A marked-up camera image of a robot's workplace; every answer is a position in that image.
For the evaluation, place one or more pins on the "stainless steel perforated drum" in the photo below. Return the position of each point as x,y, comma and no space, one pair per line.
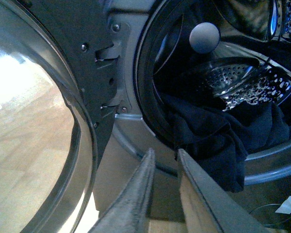
252,62

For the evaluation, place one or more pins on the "washing machine round door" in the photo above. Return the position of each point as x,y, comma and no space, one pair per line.
48,149

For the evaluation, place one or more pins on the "grey front-load washing machine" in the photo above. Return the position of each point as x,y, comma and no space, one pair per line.
267,171

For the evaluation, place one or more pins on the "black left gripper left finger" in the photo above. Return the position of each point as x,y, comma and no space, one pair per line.
127,214

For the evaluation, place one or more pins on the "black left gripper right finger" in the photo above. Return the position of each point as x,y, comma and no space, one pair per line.
206,206

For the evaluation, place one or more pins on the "grey metal door hinge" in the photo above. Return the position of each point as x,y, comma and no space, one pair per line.
120,33

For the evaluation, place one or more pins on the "white paper tag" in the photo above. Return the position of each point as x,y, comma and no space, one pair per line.
288,205

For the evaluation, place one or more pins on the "round grey drum hub cap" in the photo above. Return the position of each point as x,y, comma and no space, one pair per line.
204,38

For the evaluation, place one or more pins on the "black rubber door gasket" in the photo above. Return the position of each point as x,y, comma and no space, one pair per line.
162,23

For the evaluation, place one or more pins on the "round drain filter cover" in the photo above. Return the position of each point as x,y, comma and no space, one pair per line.
272,215

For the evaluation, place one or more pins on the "dark navy garment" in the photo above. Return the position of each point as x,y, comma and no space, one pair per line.
221,141

